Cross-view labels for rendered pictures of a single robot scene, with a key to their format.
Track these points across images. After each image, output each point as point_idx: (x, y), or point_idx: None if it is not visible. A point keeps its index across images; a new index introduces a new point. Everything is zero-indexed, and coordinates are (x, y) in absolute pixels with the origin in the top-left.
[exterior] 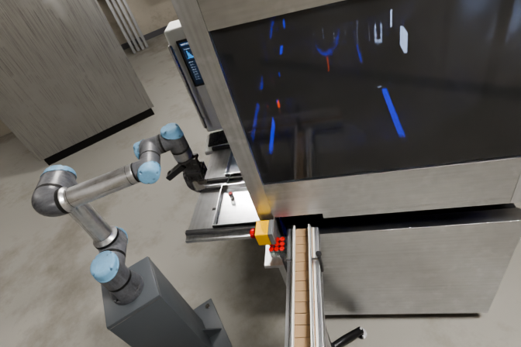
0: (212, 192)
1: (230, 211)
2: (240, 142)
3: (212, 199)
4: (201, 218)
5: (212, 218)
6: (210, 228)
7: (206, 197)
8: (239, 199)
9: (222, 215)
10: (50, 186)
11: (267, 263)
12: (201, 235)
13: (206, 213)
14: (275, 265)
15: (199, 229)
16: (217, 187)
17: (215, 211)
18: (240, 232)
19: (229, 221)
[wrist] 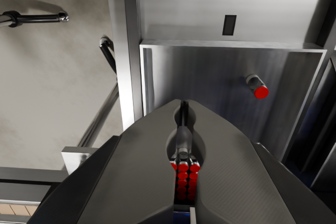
0: None
1: (205, 79)
2: None
3: (279, 6)
4: None
5: (188, 21)
6: (136, 34)
7: None
8: (243, 97)
9: (193, 55)
10: None
11: (66, 157)
12: None
13: None
14: (66, 167)
15: None
16: (329, 23)
17: (199, 48)
18: (132, 109)
19: (169, 81)
